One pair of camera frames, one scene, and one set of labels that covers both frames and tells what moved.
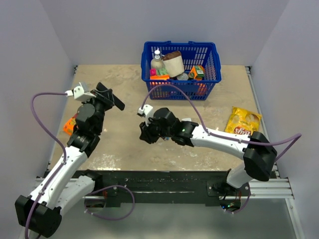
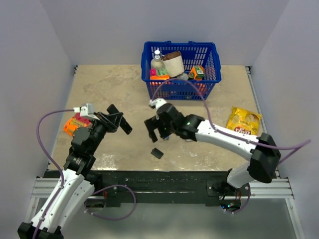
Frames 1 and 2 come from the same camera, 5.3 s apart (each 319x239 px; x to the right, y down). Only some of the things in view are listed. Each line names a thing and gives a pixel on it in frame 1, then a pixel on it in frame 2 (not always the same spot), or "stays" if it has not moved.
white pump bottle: [157, 62] stays
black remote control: [118, 103] to [124, 125]
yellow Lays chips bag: [242, 121] stays
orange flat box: [160, 77] stays
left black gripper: [105, 97] to [111, 122]
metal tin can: [183, 76] stays
